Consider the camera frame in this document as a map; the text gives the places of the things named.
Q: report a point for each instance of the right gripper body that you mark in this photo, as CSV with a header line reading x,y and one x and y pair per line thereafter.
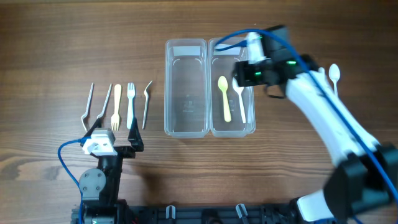
x,y
251,74

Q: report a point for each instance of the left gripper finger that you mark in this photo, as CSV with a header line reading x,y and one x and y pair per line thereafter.
x,y
97,124
134,137

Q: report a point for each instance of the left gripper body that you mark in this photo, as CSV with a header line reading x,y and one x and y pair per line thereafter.
x,y
125,152

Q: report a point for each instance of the white plastic spoon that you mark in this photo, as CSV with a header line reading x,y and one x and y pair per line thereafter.
x,y
239,90

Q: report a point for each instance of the white plastic fork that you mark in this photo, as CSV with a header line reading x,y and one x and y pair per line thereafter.
x,y
131,93

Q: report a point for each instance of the white side-lying fork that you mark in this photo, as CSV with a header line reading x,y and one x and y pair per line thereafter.
x,y
147,96
103,112

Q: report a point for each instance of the short white spoon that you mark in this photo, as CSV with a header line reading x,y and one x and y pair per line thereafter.
x,y
321,70

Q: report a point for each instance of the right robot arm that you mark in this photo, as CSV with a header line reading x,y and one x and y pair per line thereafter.
x,y
365,174

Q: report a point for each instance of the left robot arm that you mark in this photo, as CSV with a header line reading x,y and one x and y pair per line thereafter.
x,y
100,185

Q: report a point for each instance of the right clear plastic container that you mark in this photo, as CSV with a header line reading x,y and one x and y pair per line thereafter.
x,y
222,64

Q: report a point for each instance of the clear plastic container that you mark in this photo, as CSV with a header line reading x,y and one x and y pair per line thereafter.
x,y
186,94
222,64

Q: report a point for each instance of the left clear plastic container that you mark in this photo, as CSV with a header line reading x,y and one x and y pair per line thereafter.
x,y
186,94

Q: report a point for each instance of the far left white fork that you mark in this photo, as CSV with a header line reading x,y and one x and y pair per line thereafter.
x,y
85,116

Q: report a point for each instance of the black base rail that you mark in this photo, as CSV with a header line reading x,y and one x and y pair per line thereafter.
x,y
261,214

